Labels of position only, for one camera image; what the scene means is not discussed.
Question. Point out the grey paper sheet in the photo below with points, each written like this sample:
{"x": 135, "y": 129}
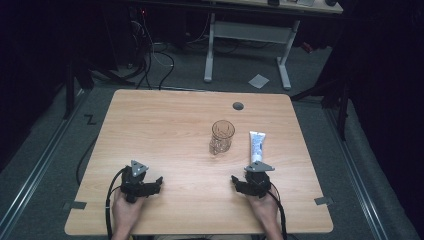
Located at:
{"x": 258, "y": 81}

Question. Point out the clear glass cup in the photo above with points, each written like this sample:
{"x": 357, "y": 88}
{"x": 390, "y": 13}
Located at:
{"x": 221, "y": 138}

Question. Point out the dark round table grommet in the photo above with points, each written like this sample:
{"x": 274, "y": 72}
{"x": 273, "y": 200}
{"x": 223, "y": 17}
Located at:
{"x": 238, "y": 106}

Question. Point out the white toothpaste tube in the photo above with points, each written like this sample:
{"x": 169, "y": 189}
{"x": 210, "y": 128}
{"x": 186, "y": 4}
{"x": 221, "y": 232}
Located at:
{"x": 257, "y": 146}

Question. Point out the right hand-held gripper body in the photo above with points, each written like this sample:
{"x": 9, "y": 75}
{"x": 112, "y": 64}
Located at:
{"x": 258, "y": 181}

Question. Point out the person's right hand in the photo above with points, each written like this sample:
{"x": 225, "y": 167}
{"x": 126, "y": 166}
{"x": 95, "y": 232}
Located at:
{"x": 265, "y": 206}

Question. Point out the person's left hand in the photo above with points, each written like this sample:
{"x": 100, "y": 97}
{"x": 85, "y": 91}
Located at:
{"x": 125, "y": 208}

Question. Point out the black tape floor mark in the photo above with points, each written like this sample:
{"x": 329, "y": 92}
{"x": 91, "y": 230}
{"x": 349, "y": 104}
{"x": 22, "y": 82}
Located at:
{"x": 90, "y": 119}

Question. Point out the grey tape piece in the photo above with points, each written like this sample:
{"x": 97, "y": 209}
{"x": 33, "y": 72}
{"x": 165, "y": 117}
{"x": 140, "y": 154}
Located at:
{"x": 323, "y": 200}
{"x": 77, "y": 205}

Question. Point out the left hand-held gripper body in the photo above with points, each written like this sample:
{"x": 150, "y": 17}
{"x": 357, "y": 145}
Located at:
{"x": 134, "y": 183}

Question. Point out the metal floor rail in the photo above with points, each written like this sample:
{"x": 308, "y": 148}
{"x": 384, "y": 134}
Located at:
{"x": 356, "y": 173}
{"x": 36, "y": 170}

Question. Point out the black metal stand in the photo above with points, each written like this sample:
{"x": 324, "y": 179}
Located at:
{"x": 70, "y": 90}
{"x": 340, "y": 100}

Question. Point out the white desk with metal frame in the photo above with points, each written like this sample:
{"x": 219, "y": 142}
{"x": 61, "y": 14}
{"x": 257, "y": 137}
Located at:
{"x": 253, "y": 32}

